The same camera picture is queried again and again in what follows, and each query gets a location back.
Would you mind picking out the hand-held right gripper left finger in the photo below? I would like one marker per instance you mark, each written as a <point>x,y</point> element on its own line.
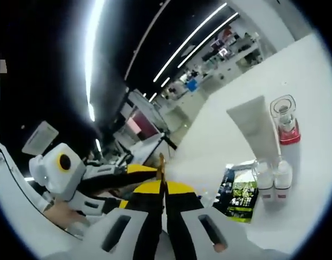
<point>147,216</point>

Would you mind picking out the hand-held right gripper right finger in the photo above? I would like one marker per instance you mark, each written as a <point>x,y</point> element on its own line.
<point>182,216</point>

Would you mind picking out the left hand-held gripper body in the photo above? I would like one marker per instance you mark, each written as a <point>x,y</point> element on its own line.
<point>57,176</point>

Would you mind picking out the gold foil skincare sachet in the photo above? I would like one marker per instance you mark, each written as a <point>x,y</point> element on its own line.
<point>161,168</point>

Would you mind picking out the green black skincare sachet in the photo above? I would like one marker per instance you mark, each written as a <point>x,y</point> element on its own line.
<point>240,203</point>

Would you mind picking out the small white skincare bottle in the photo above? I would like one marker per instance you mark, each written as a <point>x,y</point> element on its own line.
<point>265,184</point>
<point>283,184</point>

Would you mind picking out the white skincare tube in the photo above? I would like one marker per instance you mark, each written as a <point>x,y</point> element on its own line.
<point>252,127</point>

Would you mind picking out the red collar white skincare bottle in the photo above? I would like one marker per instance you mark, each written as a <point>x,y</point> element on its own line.
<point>289,151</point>

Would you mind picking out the blue storage box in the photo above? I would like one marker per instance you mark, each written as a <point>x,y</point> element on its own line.
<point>191,85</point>

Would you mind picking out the person's left hand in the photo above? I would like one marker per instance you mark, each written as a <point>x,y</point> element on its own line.
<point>64,218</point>

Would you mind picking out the person's right hand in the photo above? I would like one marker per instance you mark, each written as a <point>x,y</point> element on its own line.
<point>220,248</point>

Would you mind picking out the white hanging sign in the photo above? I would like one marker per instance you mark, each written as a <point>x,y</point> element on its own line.
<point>39,138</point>

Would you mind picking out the red screen monitor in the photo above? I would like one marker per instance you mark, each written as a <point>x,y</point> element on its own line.
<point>144,127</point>

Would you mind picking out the ceiling light strip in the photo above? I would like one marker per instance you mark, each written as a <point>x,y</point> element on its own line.
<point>208,38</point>
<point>189,40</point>
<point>94,40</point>

